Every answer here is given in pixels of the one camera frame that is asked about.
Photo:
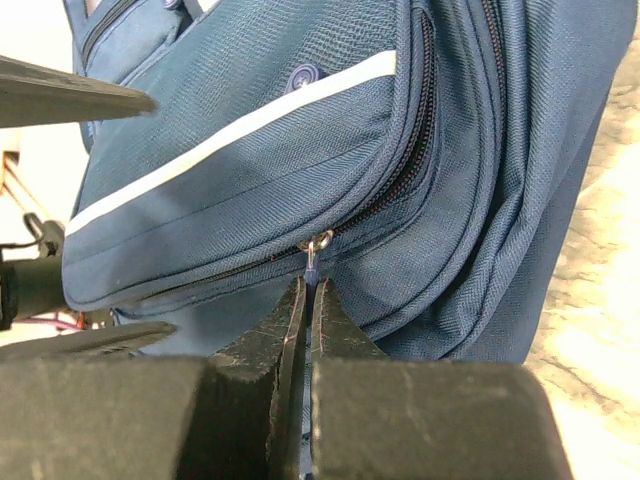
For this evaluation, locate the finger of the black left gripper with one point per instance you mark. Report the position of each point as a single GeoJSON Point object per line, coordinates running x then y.
{"type": "Point", "coordinates": [34, 95]}
{"type": "Point", "coordinates": [113, 340]}

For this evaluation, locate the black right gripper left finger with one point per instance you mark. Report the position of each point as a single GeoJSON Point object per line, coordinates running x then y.
{"type": "Point", "coordinates": [234, 415]}

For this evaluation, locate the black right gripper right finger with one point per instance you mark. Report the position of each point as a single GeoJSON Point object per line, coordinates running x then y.
{"type": "Point", "coordinates": [373, 417]}

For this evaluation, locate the navy blue student backpack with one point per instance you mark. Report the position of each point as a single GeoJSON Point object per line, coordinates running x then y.
{"type": "Point", "coordinates": [432, 151]}

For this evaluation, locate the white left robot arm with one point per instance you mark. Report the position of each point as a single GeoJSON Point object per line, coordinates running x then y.
{"type": "Point", "coordinates": [31, 289]}

